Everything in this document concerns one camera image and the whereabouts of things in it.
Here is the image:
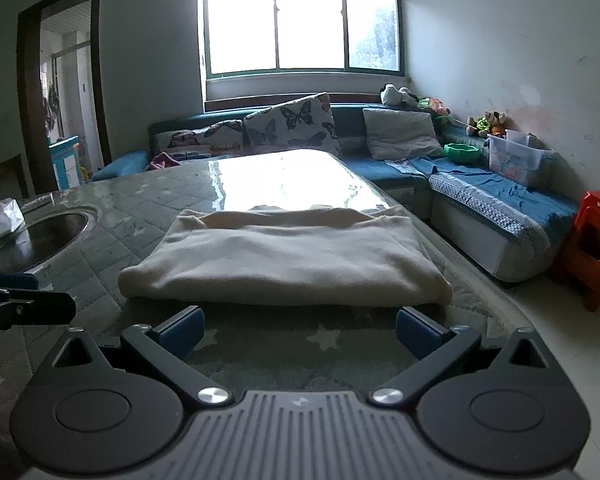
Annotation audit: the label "panda plush toy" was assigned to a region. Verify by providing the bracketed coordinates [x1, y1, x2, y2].
[380, 84, 421, 108]

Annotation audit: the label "green bowl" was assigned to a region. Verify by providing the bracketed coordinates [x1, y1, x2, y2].
[443, 143, 481, 163]

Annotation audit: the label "butterfly print cushion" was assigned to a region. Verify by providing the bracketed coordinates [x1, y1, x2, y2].
[152, 120, 246, 158]
[243, 92, 342, 156]

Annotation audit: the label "red plastic stool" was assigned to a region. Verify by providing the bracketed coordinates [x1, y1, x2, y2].
[555, 190, 600, 312]

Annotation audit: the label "built-in induction cooker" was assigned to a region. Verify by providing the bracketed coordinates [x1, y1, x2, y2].
[0, 195, 101, 276]

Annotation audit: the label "green pink toys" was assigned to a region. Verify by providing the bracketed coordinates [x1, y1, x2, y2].
[420, 96, 452, 117]

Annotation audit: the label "dark wooden door frame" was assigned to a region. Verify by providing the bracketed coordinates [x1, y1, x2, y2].
[17, 0, 113, 196]

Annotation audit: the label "blue sofa cover cloth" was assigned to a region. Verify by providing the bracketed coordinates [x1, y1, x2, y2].
[385, 155, 581, 261]

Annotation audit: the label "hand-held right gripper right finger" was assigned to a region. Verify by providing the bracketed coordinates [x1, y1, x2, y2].
[367, 305, 553, 408]

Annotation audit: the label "clear plastic storage box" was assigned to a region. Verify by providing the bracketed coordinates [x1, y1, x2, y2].
[486, 130, 556, 188]

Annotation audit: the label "white pink tissue pack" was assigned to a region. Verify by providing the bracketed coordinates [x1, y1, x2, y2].
[0, 198, 25, 247]

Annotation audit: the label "green framed window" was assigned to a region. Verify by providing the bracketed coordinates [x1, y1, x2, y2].
[200, 0, 411, 81]

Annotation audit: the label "hanging dark clothes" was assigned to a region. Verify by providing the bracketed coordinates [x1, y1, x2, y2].
[42, 85, 61, 131]

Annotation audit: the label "pink cloth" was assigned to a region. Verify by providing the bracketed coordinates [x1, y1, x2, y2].
[147, 152, 182, 171]

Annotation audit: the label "blue painted cabinet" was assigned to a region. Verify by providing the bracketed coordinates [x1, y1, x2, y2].
[47, 135, 81, 193]

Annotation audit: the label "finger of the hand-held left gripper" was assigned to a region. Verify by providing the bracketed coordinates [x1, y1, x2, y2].
[0, 269, 40, 292]
[0, 287, 77, 343]

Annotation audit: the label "cream knit shirt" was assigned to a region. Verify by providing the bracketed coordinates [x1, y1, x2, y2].
[117, 205, 453, 307]

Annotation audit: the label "brown green plush toy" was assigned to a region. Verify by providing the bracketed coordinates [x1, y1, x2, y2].
[466, 110, 510, 138]

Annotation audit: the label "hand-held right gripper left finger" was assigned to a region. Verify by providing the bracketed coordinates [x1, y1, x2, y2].
[50, 305, 236, 408]

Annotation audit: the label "blue corner sofa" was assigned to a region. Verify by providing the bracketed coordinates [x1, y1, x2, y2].
[91, 102, 581, 283]

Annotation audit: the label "grey cushion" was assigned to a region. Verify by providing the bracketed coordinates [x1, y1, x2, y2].
[362, 107, 445, 161]

